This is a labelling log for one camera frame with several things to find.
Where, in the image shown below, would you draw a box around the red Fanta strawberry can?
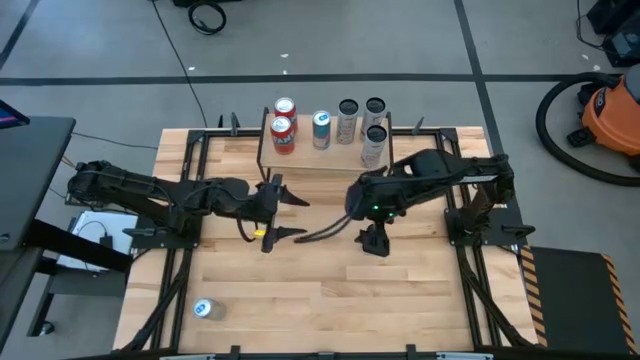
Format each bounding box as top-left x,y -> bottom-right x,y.
273,96 -> 299,134
269,115 -> 296,156

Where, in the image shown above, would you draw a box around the black equipment box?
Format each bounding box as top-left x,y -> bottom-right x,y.
172,0 -> 244,7

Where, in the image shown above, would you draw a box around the white box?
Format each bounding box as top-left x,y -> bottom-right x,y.
56,209 -> 140,274

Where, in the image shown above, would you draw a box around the black equipment case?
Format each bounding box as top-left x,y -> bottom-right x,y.
585,0 -> 640,69

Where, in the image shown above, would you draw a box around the black aluminium table frame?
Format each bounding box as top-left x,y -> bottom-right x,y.
112,117 -> 539,360

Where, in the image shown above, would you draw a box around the Celsius can colourful print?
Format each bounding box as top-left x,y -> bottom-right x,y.
336,98 -> 361,146

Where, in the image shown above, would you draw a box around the black mat yellow stripes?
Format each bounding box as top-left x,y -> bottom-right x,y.
519,244 -> 640,357

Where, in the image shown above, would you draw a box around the long black cable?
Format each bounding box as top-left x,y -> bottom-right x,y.
149,0 -> 210,129

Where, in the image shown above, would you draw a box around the orange shop vacuum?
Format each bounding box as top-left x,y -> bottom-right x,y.
534,71 -> 640,189
566,63 -> 640,172

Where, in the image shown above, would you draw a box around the black desk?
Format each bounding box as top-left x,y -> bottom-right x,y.
0,115 -> 132,351

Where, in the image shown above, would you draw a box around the thin black floor cable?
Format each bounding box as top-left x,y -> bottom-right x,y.
69,131 -> 159,151

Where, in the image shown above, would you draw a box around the coiled black cable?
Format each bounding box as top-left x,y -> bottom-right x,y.
187,0 -> 228,37

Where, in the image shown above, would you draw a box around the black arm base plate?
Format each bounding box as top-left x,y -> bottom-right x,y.
122,212 -> 202,250
446,202 -> 536,247

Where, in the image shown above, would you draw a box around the blue silver Red Bull can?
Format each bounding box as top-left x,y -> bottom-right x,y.
311,110 -> 332,151
192,297 -> 227,321

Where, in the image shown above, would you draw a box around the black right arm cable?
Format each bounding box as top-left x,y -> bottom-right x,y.
293,212 -> 362,245

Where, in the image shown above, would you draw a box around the dark screen device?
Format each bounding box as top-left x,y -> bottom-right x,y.
0,98 -> 30,131

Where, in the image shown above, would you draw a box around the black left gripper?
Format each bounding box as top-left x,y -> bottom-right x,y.
247,173 -> 312,254

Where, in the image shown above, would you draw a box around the wooden shelf black metal frame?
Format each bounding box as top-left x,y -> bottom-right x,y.
256,106 -> 396,184

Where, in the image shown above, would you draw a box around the white Celsius Peach Vibe can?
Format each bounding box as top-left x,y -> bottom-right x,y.
360,124 -> 390,170
360,96 -> 388,136

